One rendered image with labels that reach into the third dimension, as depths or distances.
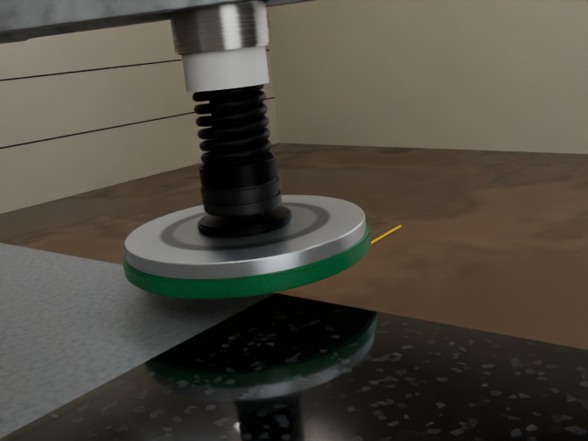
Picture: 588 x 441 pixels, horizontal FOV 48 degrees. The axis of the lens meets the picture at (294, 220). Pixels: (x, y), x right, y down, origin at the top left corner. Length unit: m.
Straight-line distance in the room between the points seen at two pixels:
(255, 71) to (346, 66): 6.00
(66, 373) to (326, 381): 0.19
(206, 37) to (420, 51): 5.53
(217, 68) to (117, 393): 0.25
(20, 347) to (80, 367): 0.08
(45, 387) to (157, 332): 0.10
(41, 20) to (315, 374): 0.31
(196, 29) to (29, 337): 0.28
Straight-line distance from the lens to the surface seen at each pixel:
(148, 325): 0.55
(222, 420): 0.41
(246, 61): 0.54
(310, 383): 0.43
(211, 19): 0.53
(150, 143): 6.22
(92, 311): 0.61
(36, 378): 0.51
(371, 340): 0.48
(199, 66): 0.54
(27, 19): 0.53
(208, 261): 0.50
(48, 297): 0.67
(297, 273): 0.50
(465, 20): 5.81
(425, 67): 6.02
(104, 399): 0.46
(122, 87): 6.08
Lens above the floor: 1.04
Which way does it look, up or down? 15 degrees down
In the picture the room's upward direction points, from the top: 6 degrees counter-clockwise
